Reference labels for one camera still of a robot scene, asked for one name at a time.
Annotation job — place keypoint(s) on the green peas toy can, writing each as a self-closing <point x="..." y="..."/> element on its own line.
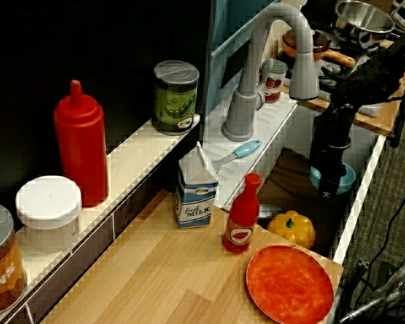
<point x="175" y="98"/>

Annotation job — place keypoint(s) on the silver metal clamp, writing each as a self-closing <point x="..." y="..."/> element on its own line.
<point x="388" y="290"/>

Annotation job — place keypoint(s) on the red ketchup squeeze bottle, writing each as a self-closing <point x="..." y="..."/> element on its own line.
<point x="82" y="145"/>

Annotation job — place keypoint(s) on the grey toy faucet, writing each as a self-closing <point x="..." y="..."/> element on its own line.
<point x="246" y="94"/>

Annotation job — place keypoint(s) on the red round plate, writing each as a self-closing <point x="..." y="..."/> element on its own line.
<point x="288" y="285"/>

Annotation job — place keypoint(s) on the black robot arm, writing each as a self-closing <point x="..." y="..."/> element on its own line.
<point x="374" y="71"/>

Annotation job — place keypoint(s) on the blue white milk carton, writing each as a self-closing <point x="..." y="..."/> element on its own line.
<point x="195" y="199"/>

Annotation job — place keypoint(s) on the orange beans toy can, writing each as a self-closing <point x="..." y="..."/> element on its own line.
<point x="3" y="263"/>

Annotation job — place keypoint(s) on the red hot sauce bottle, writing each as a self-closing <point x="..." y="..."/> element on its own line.
<point x="241" y="216"/>

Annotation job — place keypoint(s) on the black stove grate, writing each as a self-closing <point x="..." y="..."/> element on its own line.
<point x="330" y="76"/>

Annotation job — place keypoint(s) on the brown pan lid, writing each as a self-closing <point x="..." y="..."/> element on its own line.
<point x="319" y="42"/>

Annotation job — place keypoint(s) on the tomato toy can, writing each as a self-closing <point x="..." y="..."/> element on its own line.
<point x="276" y="84"/>

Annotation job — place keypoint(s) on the steel cooking pot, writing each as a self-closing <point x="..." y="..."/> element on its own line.
<point x="364" y="20"/>

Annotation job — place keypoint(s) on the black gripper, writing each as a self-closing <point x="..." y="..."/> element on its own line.
<point x="327" y="158"/>

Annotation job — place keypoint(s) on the light blue plastic bowl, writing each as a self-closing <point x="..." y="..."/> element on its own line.
<point x="349" y="179"/>

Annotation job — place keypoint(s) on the white toy sink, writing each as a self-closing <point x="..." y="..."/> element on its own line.
<point x="357" y="216"/>

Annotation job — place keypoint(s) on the white lidded jar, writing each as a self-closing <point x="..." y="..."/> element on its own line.
<point x="49" y="212"/>

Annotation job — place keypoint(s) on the yellow toy bell pepper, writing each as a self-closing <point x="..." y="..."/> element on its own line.
<point x="293" y="229"/>

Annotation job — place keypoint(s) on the orange toy pan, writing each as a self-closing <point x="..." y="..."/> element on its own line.
<point x="337" y="57"/>

